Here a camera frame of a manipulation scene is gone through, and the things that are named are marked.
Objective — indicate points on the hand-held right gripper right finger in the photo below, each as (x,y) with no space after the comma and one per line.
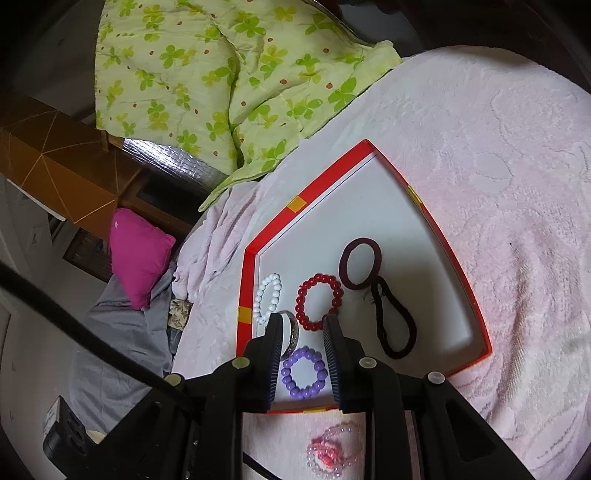
(334,364)

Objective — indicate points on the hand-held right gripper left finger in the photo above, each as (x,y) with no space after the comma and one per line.
(272,364)

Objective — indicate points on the silver bangle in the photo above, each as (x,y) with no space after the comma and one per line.
(292,337)

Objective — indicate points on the red cardboard tray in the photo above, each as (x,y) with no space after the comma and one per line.
(392,207)

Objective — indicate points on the grey blanket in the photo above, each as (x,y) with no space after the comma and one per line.
(115,350)

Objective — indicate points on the small floral cushion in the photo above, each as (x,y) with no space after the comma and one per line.
(179,314)

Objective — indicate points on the magenta pillow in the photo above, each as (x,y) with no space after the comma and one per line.
(138,258)

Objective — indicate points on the pale pink blanket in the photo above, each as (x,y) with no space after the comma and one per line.
(508,230)

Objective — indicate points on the silver foil sheet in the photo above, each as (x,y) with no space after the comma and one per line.
(175,161)

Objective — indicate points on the orange wooden panel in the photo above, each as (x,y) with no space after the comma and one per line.
(60,175)

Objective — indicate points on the green floral quilt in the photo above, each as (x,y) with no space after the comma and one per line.
(194,69)

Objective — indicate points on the wooden chair frame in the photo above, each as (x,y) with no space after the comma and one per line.
(134,184)

